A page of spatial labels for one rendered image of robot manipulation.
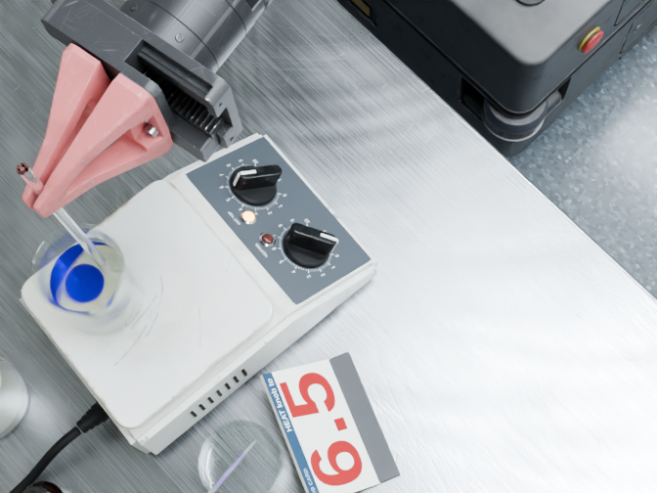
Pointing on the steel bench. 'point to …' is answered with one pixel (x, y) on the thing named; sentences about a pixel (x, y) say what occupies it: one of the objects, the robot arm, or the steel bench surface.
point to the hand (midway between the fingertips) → (43, 196)
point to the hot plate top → (162, 309)
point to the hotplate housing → (228, 377)
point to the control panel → (278, 220)
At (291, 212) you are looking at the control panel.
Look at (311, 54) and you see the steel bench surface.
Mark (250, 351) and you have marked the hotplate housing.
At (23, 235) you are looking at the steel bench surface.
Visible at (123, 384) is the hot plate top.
